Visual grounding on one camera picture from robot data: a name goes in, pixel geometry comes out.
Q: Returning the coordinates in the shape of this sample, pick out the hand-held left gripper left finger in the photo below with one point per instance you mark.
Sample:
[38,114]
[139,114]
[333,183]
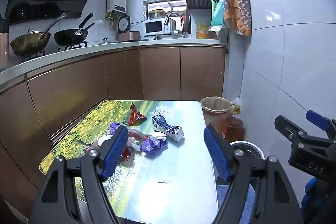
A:
[113,154]

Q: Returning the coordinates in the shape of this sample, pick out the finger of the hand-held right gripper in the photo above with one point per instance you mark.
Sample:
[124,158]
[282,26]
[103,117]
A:
[319,119]
[287,127]

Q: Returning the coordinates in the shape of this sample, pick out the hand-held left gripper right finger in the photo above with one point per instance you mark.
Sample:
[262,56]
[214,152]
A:
[218,154]

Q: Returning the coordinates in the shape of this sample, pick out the white tissue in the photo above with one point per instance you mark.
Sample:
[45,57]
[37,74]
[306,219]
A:
[105,138]

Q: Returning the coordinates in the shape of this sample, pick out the white round trash can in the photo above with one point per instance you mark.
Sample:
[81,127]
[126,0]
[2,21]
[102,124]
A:
[249,146]

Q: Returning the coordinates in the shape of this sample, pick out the purple wrapper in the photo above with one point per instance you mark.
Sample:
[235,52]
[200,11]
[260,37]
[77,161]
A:
[114,127]
[152,146]

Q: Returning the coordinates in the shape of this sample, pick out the white paper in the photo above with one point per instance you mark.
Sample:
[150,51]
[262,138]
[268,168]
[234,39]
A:
[160,138]

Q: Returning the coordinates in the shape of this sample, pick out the blue and white milk carton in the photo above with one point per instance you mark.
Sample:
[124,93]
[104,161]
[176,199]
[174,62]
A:
[168,128]

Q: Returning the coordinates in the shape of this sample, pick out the person's right hand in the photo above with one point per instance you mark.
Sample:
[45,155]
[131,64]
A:
[309,191]

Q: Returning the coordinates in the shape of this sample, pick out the crumpled clear plastic wrapper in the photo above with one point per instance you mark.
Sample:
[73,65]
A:
[134,136]

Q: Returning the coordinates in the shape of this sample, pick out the amber oil bottle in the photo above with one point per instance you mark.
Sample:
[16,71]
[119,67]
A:
[233,129]

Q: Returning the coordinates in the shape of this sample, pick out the beige bin with bag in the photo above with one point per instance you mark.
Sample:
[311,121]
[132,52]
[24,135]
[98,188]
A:
[215,119]

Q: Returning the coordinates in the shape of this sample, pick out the blue stool cushion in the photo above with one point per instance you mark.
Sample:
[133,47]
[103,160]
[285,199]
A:
[222,195]

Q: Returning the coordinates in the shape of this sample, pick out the red snack wrapper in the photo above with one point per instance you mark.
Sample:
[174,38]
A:
[135,117]

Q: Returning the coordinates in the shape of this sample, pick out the yellow oil bottle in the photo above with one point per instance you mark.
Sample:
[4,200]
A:
[237,107]

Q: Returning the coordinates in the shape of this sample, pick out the landscape printed folding table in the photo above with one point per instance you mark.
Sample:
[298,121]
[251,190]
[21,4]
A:
[170,187]

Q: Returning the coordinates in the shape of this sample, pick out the brown base cabinets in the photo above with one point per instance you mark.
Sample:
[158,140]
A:
[162,71]

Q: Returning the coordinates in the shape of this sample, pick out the small pot lid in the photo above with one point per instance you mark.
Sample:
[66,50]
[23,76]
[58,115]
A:
[105,41]

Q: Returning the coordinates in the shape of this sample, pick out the gas stove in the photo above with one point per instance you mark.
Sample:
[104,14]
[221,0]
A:
[72,47]

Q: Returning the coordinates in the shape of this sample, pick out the brown rice cooker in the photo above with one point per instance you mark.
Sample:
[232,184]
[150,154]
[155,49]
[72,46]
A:
[128,35]

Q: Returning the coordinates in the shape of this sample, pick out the yellow packet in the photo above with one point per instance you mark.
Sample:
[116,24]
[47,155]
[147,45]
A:
[202,31]

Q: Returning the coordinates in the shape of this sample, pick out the black frying pan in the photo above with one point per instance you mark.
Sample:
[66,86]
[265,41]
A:
[69,36]

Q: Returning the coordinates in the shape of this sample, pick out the teal plastic bag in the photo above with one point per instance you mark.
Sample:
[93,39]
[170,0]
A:
[218,16]

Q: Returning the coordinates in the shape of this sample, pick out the white microwave oven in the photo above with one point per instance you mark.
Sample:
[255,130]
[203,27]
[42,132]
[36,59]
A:
[153,27]

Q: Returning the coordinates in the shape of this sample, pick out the gold wok with lid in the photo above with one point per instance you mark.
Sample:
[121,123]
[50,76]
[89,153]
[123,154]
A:
[29,43]

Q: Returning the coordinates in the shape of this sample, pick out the steel kitchen faucet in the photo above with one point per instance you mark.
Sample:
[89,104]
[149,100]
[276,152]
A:
[173,14]

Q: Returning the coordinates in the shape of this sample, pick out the yellow pot with glass lid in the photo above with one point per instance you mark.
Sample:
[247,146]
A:
[157,14]

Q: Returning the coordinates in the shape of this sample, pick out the brown cylindrical holder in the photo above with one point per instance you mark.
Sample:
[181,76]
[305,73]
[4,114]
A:
[4,50]

